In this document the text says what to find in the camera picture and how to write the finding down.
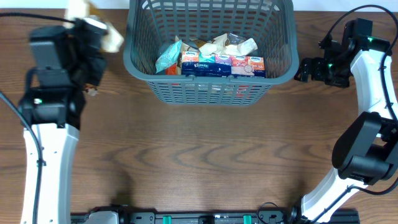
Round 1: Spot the beige nut snack bag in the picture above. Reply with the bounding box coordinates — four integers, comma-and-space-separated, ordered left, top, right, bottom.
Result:
63, 0, 124, 96

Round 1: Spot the teal snack packet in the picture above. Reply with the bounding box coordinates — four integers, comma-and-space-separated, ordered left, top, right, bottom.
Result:
155, 40, 182, 73

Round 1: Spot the blue tissue multipack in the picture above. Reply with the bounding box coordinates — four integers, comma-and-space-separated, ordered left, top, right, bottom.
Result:
181, 51, 267, 78

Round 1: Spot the beige rice bag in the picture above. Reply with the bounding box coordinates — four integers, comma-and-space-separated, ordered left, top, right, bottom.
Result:
175, 36, 200, 63

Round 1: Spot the orange spaghetti packet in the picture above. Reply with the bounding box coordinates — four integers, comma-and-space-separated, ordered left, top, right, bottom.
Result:
165, 63, 179, 75

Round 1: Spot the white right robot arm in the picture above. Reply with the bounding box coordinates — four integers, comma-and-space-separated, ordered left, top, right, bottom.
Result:
286, 18, 397, 223

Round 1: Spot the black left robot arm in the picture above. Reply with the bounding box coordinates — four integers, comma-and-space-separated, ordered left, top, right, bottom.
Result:
18, 17, 108, 223

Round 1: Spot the grey plastic basket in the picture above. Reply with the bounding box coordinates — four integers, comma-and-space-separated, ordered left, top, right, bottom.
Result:
123, 0, 299, 105

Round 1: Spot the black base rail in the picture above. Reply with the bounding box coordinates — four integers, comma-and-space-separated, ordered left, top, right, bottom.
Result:
71, 209, 361, 224

